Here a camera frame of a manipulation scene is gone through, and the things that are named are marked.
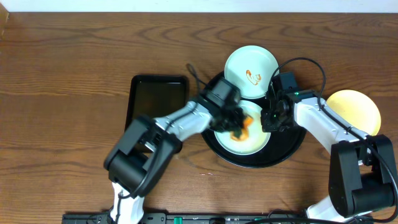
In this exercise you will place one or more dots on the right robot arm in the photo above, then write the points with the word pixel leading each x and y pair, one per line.
pixel 363 174

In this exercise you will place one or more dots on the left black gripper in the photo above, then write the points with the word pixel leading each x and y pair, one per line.
pixel 232 119

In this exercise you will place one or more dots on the yellow plate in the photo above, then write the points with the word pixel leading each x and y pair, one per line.
pixel 357 109

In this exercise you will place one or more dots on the orange green scrub sponge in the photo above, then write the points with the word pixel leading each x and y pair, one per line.
pixel 244 130

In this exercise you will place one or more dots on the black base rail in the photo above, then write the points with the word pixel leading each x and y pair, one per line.
pixel 162 218

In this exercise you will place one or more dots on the black round tray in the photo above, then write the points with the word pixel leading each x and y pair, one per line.
pixel 279 147

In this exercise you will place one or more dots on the light blue plate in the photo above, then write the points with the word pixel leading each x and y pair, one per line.
pixel 253 140
pixel 250 69

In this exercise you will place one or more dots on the light blue plate top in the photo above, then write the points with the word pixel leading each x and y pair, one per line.
pixel 250 69

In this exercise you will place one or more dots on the black rectangular tray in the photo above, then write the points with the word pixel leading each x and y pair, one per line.
pixel 156 96

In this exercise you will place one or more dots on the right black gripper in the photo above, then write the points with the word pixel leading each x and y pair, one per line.
pixel 268 119

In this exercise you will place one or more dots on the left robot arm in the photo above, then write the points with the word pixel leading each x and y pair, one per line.
pixel 138 160

